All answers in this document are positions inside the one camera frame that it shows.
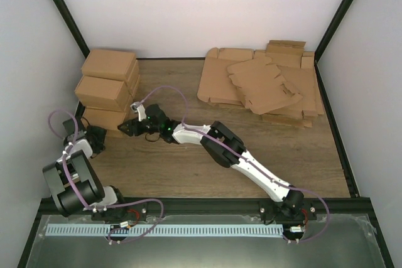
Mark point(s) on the black aluminium frame rail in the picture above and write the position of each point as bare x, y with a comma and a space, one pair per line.
233, 206

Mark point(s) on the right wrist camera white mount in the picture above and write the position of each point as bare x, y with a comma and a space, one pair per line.
139, 109

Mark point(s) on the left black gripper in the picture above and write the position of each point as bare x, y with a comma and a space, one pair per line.
102, 132

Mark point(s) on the cardboard box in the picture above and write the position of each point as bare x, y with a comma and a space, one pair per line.
108, 120
104, 94
111, 64

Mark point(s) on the light blue slotted cable duct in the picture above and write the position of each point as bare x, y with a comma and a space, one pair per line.
88, 230

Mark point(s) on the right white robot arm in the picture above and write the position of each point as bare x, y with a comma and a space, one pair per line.
223, 146

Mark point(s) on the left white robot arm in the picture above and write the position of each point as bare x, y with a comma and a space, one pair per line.
71, 179

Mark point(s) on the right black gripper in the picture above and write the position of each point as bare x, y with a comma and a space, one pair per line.
132, 124

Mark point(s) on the stack of flat cardboard blanks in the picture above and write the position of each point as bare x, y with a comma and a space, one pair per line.
296, 65

